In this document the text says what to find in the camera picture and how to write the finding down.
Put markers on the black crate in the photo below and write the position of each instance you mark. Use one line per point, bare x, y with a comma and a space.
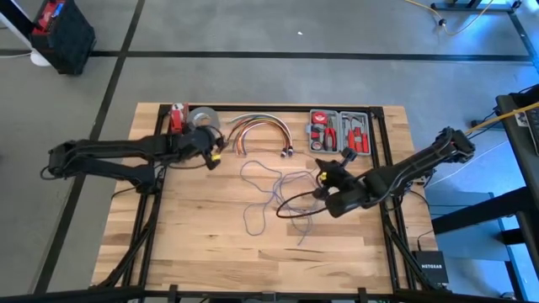
69, 42

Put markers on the black network switch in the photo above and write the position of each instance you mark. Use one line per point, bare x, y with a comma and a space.
429, 267

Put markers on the black tape roll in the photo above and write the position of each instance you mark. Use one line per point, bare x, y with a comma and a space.
316, 145

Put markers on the white post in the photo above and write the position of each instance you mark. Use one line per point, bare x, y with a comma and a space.
38, 59

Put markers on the black floor stand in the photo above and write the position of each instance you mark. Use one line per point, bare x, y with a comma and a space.
463, 6

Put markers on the red tape dispenser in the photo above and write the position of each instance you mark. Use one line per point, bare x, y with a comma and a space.
177, 120

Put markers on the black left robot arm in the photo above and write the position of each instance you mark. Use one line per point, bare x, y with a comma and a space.
118, 147

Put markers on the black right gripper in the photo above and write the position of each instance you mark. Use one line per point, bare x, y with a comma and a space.
339, 179

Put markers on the red tape measure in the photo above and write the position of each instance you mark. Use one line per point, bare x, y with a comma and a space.
320, 118

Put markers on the grey duct tape roll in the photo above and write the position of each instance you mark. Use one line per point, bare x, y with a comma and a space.
206, 114

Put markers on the red box on crate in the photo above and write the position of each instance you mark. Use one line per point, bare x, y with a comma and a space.
47, 12

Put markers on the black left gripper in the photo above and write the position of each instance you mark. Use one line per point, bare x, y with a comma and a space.
200, 141

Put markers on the black metal rig frame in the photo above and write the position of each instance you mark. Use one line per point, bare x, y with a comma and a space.
269, 108

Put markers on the black desk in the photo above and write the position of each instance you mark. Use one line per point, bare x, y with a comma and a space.
516, 147

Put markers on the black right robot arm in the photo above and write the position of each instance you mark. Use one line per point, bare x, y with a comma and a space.
400, 172

